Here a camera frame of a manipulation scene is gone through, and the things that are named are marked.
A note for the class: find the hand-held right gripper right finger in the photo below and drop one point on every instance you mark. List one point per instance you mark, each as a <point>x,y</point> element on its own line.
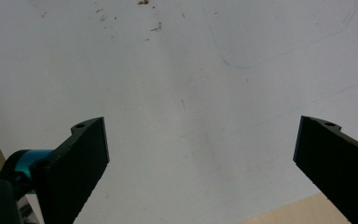
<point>335,165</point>

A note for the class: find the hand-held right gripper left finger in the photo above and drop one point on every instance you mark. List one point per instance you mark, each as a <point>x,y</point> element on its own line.
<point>74,168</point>

